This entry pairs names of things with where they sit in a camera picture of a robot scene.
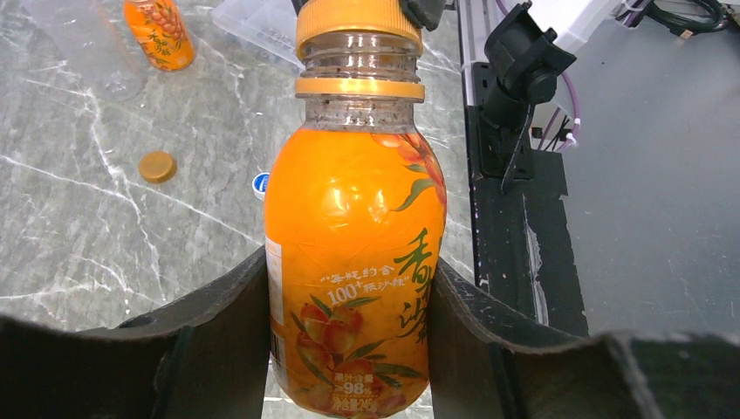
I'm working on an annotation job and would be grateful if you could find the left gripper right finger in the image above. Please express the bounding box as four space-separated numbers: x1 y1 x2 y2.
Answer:
428 261 739 418

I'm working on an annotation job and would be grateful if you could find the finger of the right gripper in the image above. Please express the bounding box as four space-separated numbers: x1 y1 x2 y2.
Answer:
399 0 447 31

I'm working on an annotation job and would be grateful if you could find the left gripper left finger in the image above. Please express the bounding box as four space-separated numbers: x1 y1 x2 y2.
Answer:
1 249 271 418

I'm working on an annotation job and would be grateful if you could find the orange bottle cap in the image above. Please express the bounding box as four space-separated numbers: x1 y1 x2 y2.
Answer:
138 151 177 183
296 0 423 60

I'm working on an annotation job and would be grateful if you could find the orange juice bottle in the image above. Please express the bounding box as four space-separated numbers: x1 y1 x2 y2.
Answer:
122 0 195 72
264 32 447 418

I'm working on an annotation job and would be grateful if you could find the white blue bottle cap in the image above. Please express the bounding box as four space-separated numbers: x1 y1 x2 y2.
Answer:
251 172 270 201

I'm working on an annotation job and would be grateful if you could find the clear empty bottle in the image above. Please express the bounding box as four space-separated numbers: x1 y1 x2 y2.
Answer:
22 0 144 101

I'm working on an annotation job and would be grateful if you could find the clear plastic box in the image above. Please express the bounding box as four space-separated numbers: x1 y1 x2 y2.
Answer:
211 0 304 71

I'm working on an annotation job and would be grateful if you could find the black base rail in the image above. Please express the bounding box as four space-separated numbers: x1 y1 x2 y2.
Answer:
456 1 588 336

